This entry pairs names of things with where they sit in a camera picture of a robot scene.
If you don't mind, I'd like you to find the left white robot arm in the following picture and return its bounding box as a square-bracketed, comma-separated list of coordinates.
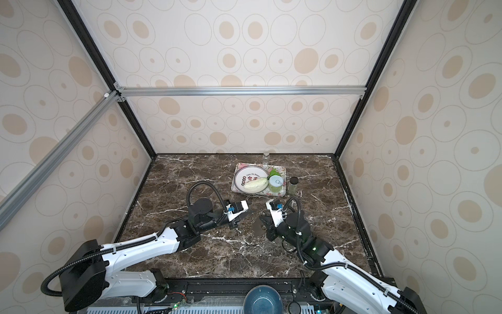
[41, 198, 249, 312]

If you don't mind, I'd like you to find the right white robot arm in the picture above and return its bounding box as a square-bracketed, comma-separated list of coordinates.
[260, 214, 426, 313]

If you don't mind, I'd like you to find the floral rectangular tray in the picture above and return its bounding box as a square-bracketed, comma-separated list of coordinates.
[231, 163, 286, 197]

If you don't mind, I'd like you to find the pale napa cabbage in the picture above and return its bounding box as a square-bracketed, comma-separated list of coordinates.
[243, 177, 269, 193]

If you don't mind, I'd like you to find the green herb spice jar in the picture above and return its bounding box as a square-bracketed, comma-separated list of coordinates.
[287, 177, 299, 196]

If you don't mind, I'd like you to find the white round plate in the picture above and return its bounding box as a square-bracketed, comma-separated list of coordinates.
[232, 166, 269, 194]

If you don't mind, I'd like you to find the green labelled tin can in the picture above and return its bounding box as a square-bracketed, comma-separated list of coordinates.
[269, 175, 284, 194]

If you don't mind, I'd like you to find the green plastic leaf vegetable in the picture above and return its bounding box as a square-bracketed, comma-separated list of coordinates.
[268, 168, 282, 179]

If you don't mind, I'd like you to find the blue ceramic bowl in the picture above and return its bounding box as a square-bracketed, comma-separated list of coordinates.
[243, 285, 283, 314]

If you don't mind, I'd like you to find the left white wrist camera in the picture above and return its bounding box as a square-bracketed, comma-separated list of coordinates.
[226, 200, 249, 214]

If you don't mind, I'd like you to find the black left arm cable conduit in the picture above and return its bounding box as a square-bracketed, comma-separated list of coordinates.
[186, 181, 230, 213]

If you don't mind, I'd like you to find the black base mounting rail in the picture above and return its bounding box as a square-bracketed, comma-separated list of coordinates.
[157, 277, 335, 310]

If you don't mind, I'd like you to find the horizontal aluminium frame rail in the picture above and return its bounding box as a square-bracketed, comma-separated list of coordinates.
[119, 85, 366, 97]

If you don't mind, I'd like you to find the side aluminium frame rail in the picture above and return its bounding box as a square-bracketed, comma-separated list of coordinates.
[1, 90, 119, 228]

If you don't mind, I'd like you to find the black vertical right corner post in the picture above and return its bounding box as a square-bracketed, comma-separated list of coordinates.
[334, 0, 418, 160]

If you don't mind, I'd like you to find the black vertical corner post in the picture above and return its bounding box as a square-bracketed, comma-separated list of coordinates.
[57, 0, 157, 160]
[334, 0, 418, 160]

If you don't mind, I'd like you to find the black vertical left corner post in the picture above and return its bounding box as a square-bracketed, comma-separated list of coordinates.
[57, 0, 157, 160]

